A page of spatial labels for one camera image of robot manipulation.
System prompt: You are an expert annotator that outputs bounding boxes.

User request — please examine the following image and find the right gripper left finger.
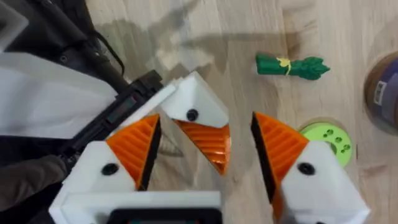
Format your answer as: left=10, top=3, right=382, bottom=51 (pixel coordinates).
left=63, top=113, right=162, bottom=194

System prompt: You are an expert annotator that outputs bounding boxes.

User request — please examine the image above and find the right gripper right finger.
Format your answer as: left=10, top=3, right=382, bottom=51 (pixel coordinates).
left=251, top=111, right=371, bottom=224

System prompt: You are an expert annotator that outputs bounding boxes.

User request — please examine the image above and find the green vegetable toy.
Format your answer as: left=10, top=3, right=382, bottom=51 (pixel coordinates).
left=255, top=53, right=331, bottom=82

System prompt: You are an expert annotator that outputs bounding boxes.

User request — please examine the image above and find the green disc with holes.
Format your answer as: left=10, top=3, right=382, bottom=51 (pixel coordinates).
left=299, top=121, right=353, bottom=167

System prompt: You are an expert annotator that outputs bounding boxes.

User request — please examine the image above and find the left wrist flat plate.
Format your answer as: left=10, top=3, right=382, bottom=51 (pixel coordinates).
left=0, top=52, right=118, bottom=140

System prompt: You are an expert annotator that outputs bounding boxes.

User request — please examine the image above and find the brown round tub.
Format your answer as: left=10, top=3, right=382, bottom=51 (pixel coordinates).
left=363, top=52, right=398, bottom=136

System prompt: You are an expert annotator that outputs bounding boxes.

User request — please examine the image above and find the black cable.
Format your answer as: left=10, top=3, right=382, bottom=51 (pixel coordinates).
left=90, top=30, right=126, bottom=77

